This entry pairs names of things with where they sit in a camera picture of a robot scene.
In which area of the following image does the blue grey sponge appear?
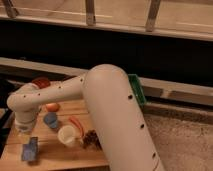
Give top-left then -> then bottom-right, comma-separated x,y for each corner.
21,137 -> 38,162

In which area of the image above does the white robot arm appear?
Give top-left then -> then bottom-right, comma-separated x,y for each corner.
7,64 -> 165,171

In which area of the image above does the red bowl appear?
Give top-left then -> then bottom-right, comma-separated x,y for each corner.
33,77 -> 50,89

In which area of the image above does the green plastic tray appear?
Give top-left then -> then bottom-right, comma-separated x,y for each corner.
128,74 -> 146,106

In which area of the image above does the brown pine cone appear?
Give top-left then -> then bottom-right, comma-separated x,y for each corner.
83,130 -> 102,149

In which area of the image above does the orange fruit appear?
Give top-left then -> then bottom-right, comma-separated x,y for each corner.
45,103 -> 60,112

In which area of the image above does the white cup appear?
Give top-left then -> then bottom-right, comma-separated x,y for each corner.
57,125 -> 79,147

